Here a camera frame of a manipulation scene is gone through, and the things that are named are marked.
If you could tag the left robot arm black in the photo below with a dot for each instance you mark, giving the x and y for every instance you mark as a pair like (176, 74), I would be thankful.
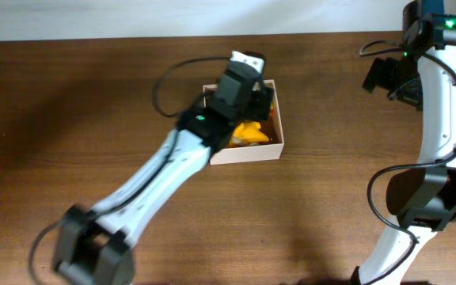
(95, 246)

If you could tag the pink cardboard box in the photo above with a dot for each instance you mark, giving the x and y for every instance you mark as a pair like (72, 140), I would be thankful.
(270, 151)

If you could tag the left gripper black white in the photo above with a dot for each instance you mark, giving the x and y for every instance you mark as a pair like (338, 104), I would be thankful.
(258, 101)

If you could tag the orange rubber animal toy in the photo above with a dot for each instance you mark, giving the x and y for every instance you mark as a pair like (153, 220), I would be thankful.
(248, 134)

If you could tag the colourful puzzle cube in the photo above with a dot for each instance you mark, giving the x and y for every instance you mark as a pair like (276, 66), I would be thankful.
(271, 111)

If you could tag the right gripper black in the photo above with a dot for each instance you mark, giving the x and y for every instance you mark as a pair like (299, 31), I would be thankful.
(378, 73)

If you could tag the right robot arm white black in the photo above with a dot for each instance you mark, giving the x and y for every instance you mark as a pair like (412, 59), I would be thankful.
(420, 71)

